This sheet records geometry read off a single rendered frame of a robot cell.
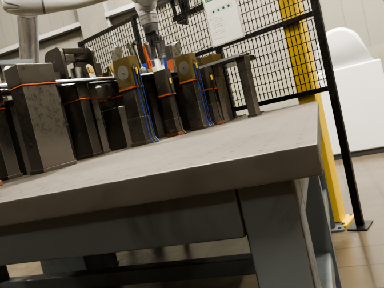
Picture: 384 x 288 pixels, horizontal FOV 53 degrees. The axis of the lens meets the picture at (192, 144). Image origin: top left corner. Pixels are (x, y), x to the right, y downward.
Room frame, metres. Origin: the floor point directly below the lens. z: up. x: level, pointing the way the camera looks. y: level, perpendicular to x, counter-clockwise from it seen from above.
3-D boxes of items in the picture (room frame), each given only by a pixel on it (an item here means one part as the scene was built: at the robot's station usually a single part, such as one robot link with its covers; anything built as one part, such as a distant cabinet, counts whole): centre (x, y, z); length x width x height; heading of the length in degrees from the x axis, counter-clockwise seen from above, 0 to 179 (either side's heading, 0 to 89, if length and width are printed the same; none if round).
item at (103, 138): (1.62, 0.37, 0.84); 0.07 x 0.04 x 0.29; 52
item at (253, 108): (1.86, -0.32, 0.84); 0.05 x 0.05 x 0.29; 52
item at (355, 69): (4.11, -1.75, 0.65); 0.67 x 0.59 x 1.31; 71
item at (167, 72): (1.71, 0.05, 0.84); 0.10 x 0.05 x 0.29; 52
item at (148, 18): (1.97, 0.07, 1.28); 0.09 x 0.09 x 0.06
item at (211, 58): (2.11, -0.20, 0.88); 0.08 x 0.08 x 0.36; 52
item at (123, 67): (1.54, 0.17, 0.87); 0.12 x 0.07 x 0.35; 52
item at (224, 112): (1.97, -0.18, 0.84); 0.05 x 0.05 x 0.29; 52
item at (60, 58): (1.81, 0.46, 0.94); 0.18 x 0.13 x 0.49; 142
